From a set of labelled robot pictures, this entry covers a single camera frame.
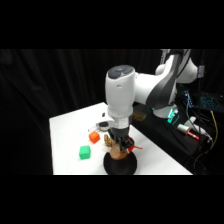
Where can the green cube block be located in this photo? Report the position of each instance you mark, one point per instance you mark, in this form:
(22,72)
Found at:
(85,152)

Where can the black curtain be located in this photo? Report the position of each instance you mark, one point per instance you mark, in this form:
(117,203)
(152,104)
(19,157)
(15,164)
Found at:
(50,83)

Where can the orange cube block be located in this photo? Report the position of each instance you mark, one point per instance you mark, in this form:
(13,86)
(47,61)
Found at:
(94,137)

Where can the white cylinder with red tip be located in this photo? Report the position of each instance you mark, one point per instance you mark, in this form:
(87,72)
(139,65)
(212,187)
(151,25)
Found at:
(185,130)

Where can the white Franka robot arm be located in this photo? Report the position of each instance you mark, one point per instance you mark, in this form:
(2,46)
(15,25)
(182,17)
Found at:
(120,93)

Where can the striped tiger plush toy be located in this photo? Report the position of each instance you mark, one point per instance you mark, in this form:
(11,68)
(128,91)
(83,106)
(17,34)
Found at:
(107,140)

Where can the black bowl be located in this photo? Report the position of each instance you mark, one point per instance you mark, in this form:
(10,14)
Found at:
(120,166)

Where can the small brown box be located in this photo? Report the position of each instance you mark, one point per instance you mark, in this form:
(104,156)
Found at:
(138,116)

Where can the backlit blue keyboard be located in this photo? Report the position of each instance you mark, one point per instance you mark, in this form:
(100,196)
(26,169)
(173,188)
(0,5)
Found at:
(209,101)

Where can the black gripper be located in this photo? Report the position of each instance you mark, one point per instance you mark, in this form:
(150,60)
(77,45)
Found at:
(119,135)

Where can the green status light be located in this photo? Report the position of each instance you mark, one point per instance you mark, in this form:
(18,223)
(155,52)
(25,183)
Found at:
(172,117)

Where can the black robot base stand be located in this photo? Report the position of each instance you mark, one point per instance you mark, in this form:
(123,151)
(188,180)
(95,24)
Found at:
(166,136)

